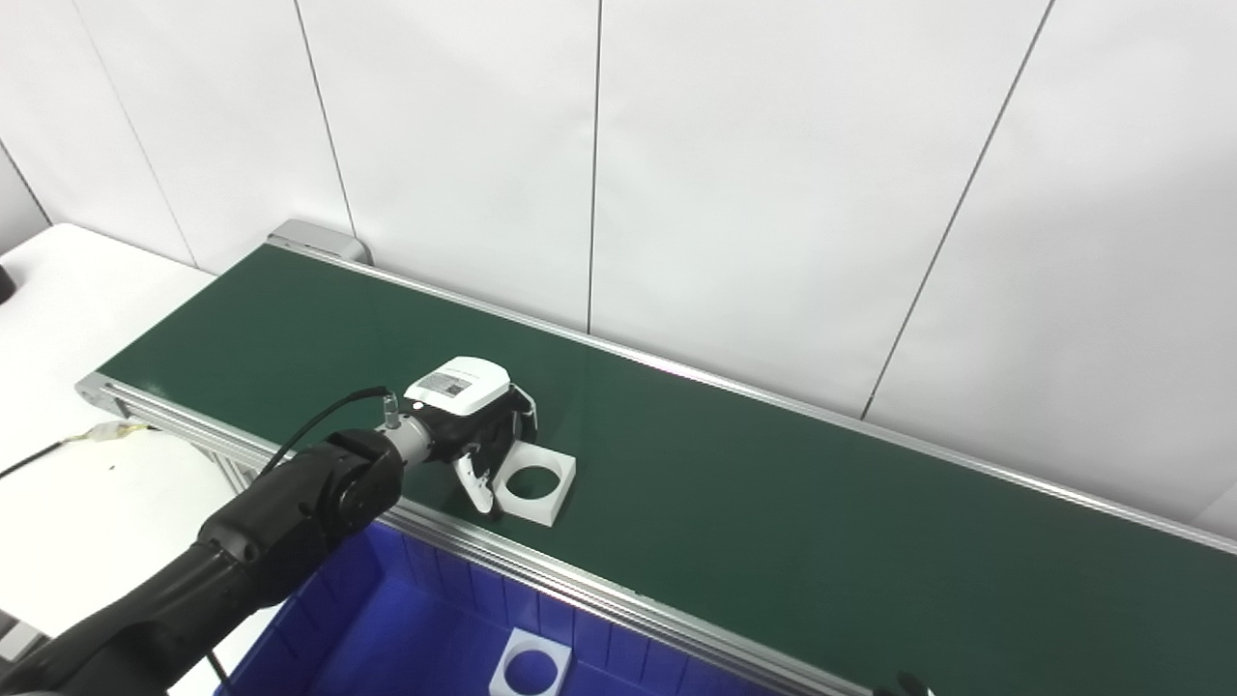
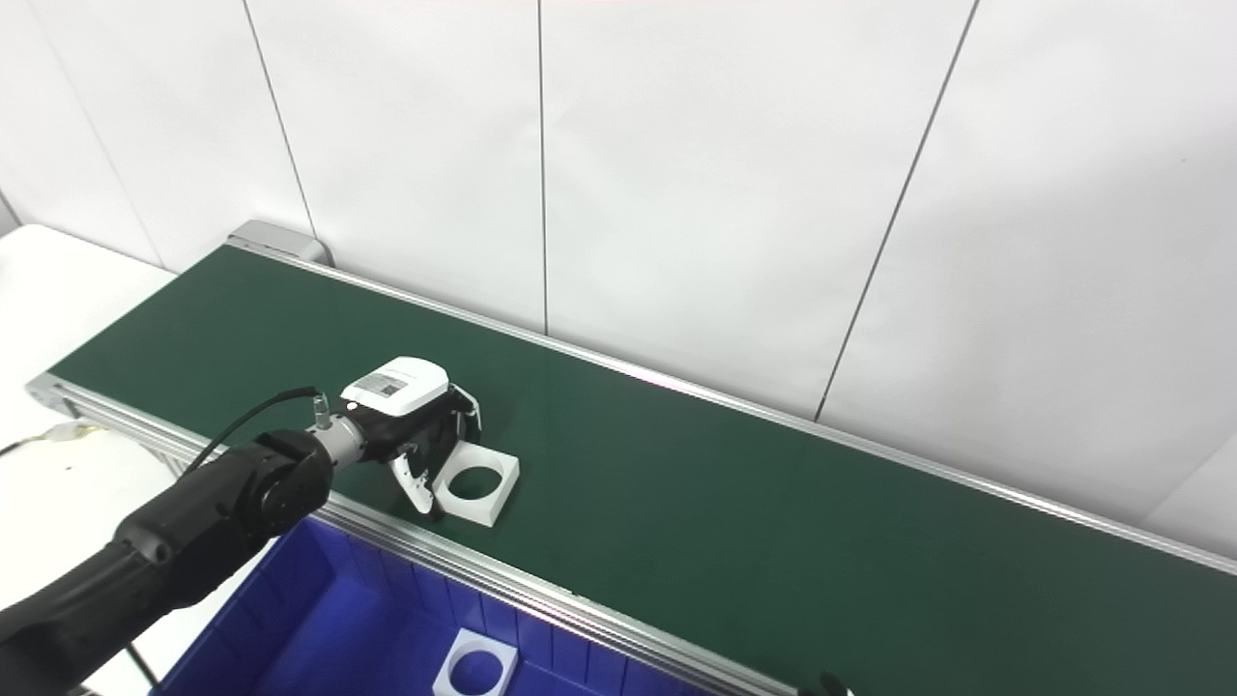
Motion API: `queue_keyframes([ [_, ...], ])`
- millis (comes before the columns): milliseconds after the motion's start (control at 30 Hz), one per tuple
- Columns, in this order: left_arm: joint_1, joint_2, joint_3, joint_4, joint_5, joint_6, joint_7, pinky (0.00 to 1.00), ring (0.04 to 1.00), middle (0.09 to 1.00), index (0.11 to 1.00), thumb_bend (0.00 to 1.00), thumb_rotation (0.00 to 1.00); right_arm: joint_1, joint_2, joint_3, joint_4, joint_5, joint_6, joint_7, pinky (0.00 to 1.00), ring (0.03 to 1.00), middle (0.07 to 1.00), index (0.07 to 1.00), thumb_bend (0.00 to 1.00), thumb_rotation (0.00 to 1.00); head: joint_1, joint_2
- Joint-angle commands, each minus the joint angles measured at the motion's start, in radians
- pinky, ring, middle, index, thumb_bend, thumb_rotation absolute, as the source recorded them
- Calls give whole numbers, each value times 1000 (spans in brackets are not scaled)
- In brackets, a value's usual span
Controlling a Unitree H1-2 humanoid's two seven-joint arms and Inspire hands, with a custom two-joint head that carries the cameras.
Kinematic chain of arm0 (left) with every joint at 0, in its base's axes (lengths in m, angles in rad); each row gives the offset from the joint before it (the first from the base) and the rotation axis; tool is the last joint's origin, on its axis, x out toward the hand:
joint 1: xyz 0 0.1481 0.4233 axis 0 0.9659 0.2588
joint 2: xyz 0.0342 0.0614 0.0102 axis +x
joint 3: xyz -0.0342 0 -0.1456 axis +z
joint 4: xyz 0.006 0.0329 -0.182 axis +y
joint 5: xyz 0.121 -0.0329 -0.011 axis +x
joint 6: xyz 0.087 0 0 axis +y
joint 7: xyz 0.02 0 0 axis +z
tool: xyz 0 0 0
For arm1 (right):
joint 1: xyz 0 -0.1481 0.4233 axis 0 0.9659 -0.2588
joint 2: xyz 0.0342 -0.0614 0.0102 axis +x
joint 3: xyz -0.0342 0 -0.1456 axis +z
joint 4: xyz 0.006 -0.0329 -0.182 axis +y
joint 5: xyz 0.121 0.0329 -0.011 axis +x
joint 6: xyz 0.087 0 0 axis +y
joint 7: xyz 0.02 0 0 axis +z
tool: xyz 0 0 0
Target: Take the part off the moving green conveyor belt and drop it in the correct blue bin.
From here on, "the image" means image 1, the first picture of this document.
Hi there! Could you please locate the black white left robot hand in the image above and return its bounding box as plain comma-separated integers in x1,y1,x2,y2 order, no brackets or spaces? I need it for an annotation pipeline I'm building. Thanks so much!
404,356,542,518

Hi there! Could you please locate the white square part round hole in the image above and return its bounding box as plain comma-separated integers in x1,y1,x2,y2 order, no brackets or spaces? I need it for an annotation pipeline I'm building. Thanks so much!
488,628,573,696
491,443,578,528

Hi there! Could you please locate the green conveyor belt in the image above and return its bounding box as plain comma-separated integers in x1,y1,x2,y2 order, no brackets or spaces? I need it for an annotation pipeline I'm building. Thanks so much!
97,242,1237,696
75,242,1237,696

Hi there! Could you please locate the grey conveyor end cover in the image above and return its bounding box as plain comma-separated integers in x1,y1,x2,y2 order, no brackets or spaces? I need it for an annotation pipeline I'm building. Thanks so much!
266,219,373,267

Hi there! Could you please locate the blue plastic bin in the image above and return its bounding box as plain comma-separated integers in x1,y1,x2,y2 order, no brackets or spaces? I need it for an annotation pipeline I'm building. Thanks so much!
217,522,774,696

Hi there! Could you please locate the aluminium conveyor leg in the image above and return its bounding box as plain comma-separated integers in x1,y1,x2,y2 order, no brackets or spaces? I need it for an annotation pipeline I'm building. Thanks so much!
198,445,262,499

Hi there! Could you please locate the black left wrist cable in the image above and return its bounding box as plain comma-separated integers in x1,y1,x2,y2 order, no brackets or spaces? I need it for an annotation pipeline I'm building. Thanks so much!
259,385,399,477

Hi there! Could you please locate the white yellow cable connector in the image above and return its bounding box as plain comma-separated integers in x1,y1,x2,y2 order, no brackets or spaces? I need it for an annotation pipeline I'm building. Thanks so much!
85,420,156,446

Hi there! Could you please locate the thin black cable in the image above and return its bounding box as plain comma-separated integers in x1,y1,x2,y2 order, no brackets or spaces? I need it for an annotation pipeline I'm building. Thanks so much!
0,437,93,481

